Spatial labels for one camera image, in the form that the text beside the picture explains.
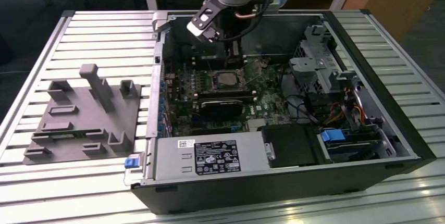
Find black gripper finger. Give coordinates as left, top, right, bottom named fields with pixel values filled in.
left=232, top=40, right=243, bottom=60
left=225, top=40, right=235, bottom=66

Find silver square CPU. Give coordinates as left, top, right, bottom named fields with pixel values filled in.
left=213, top=72, right=244, bottom=85

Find CPU socket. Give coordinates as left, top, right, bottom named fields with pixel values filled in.
left=204, top=69, right=250, bottom=91

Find black plastic drive cover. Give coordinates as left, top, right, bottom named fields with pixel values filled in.
left=260, top=125, right=330, bottom=169

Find silver metal drive cage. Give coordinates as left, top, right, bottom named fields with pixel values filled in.
left=287, top=24, right=358, bottom=94

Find green motherboard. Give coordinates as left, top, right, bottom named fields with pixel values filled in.
left=161, top=54, right=314, bottom=138

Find silver finned heat sink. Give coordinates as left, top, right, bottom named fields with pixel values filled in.
left=247, top=118, right=267, bottom=131

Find blue disk carrier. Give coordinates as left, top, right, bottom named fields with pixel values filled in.
left=319, top=128, right=382, bottom=164

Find grey power supply unit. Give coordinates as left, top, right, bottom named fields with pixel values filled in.
left=152, top=131, right=271, bottom=180

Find wooden cabinet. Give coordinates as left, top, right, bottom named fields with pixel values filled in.
left=342, top=0, right=445, bottom=43

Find grey plastic parts rack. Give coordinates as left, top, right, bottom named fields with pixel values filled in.
left=21, top=64, right=143, bottom=166

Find blue case latch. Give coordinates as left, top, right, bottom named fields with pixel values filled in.
left=124, top=153, right=145, bottom=169

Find black open PC case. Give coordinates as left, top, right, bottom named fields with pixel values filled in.
left=129, top=9, right=437, bottom=216

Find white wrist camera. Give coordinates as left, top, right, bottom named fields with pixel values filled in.
left=185, top=0, right=221, bottom=43

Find yellow orange power wires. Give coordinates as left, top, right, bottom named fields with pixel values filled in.
left=322, top=103, right=366, bottom=127

